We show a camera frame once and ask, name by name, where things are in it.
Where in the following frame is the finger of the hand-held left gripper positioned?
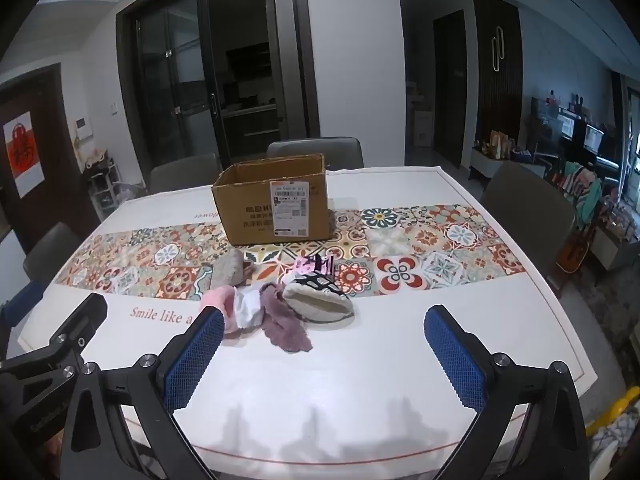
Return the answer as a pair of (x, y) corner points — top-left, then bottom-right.
(0, 281), (47, 334)
(0, 292), (109, 396)

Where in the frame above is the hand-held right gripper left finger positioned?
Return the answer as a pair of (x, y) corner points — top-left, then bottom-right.
(59, 306), (226, 480)

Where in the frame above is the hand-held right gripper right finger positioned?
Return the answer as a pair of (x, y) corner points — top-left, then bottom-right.
(423, 304), (592, 480)

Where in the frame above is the pink fluffy sock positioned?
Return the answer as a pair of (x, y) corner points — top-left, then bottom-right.
(201, 284), (242, 335)

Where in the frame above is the white textured cloth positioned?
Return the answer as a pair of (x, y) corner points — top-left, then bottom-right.
(232, 285), (271, 331)

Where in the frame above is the grey cloth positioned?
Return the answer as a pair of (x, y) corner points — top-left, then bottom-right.
(210, 251), (246, 289)

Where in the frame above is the brown cardboard box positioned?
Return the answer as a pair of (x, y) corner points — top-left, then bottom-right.
(211, 153), (334, 247)

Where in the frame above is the grey dining chair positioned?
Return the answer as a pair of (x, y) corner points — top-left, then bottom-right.
(266, 136), (364, 171)
(149, 152), (224, 195)
(480, 161), (579, 282)
(22, 222), (84, 287)

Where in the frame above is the purple fluffy cloth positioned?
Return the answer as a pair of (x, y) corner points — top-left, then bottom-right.
(257, 281), (315, 353)

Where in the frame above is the dark brown door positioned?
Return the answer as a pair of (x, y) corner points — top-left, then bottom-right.
(0, 67), (101, 257)

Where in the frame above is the white shoe rack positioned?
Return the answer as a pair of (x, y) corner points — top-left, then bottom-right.
(82, 147), (124, 221)

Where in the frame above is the black patterned fleece slipper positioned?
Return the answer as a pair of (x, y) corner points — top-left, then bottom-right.
(282, 270), (355, 322)

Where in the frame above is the red white door poster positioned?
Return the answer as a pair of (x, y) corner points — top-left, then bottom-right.
(2, 110), (46, 200)

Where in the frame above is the pink black patterned sock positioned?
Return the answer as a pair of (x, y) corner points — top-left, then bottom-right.
(291, 254), (335, 281)

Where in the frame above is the white sideboard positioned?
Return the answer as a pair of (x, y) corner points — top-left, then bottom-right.
(471, 144), (547, 182)

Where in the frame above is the pile of colourful clothes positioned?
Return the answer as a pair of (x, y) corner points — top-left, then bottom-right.
(559, 159), (607, 222)

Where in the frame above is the dark glass sliding door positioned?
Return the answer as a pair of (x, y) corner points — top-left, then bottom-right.
(116, 0), (321, 167)

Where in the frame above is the television screen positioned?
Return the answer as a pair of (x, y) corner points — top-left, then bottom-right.
(530, 95), (622, 162)

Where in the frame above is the silver refrigerator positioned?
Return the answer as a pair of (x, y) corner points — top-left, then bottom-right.
(265, 0), (309, 142)

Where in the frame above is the white loop wall decoration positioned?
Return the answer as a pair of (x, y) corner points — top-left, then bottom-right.
(488, 24), (510, 75)

